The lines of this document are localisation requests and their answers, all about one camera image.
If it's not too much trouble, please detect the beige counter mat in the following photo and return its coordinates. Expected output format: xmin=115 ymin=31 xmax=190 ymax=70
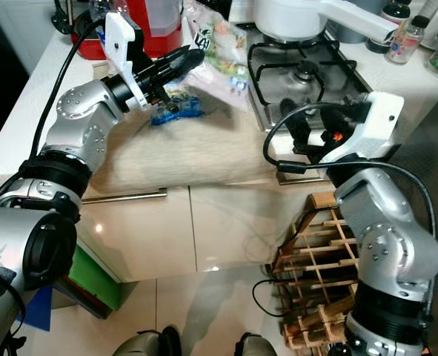
xmin=100 ymin=96 xmax=288 ymax=196

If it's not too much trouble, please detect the beige kitchen cabinet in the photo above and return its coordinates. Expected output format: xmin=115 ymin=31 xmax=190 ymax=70
xmin=70 ymin=174 xmax=339 ymax=284

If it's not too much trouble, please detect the blue snack packet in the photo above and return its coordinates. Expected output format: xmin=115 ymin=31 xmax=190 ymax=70
xmin=150 ymin=95 xmax=205 ymax=128

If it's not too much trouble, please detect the blue bin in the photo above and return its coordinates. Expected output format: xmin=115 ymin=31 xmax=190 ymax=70
xmin=19 ymin=286 xmax=57 ymax=332

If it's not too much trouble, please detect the green bin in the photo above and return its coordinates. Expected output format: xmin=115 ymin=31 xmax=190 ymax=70
xmin=67 ymin=245 xmax=124 ymax=312

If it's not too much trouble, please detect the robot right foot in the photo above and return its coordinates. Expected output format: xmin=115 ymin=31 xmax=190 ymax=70
xmin=233 ymin=334 xmax=279 ymax=356

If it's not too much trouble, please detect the clear plastic water bottle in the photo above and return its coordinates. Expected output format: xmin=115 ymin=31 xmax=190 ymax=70
xmin=89 ymin=0 xmax=125 ymax=30

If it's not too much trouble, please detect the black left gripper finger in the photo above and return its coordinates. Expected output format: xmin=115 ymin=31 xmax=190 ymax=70
xmin=158 ymin=88 xmax=188 ymax=113
xmin=150 ymin=48 xmax=206 ymax=84

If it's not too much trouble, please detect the steel gas hob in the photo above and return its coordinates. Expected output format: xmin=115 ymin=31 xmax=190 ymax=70
xmin=247 ymin=30 xmax=376 ymax=131

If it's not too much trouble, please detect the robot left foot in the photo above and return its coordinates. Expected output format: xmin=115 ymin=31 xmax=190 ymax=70
xmin=113 ymin=328 xmax=183 ymax=356

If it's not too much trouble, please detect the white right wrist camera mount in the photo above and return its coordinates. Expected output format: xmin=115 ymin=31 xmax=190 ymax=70
xmin=328 ymin=92 xmax=405 ymax=165

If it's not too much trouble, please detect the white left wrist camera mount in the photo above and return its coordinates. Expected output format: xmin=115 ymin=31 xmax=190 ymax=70
xmin=103 ymin=11 xmax=146 ymax=113

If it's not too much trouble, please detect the wooden wine rack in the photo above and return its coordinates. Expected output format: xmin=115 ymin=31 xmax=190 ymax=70
xmin=267 ymin=191 xmax=369 ymax=351

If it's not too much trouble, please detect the clear labelled spice jar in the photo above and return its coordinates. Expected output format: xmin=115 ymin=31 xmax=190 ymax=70
xmin=385 ymin=15 xmax=431 ymax=66

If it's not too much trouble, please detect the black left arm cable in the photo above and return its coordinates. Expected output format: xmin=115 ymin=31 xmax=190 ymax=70
xmin=30 ymin=19 xmax=110 ymax=160

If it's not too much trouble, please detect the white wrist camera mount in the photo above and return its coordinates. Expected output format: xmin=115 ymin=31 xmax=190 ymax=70
xmin=103 ymin=11 xmax=146 ymax=113
xmin=328 ymin=92 xmax=405 ymax=165

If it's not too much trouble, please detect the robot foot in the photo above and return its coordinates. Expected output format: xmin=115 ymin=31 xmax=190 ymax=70
xmin=233 ymin=334 xmax=279 ymax=356
xmin=113 ymin=328 xmax=183 ymax=356

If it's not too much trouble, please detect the clear printed snack packet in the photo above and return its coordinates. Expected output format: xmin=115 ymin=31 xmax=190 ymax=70
xmin=183 ymin=0 xmax=250 ymax=113

